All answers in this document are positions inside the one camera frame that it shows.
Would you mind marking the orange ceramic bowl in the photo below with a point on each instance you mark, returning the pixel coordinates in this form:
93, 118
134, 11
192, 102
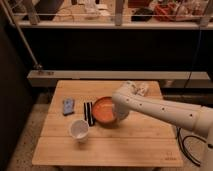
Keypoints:
102, 111

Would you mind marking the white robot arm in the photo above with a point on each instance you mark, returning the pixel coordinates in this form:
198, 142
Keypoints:
195, 118

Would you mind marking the black striped rectangular block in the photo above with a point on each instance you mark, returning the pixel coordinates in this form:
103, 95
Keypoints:
88, 117

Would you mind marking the white plastic bottle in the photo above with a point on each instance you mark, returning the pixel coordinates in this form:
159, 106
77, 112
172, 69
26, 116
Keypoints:
142, 89

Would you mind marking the blue sponge block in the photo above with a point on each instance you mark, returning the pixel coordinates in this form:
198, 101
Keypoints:
68, 107

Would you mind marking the wooden slatted table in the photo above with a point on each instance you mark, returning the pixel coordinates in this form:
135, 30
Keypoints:
138, 141

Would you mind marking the grey metal ledge beam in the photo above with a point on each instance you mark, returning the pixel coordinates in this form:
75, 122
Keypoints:
166, 79

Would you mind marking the diagonal metal pole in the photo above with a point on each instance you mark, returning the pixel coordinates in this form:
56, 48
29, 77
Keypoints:
37, 66

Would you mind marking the black box on shelf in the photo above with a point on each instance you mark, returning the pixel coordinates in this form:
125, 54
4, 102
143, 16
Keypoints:
142, 15

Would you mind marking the red object on shelf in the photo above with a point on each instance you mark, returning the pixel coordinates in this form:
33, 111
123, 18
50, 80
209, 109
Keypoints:
164, 12

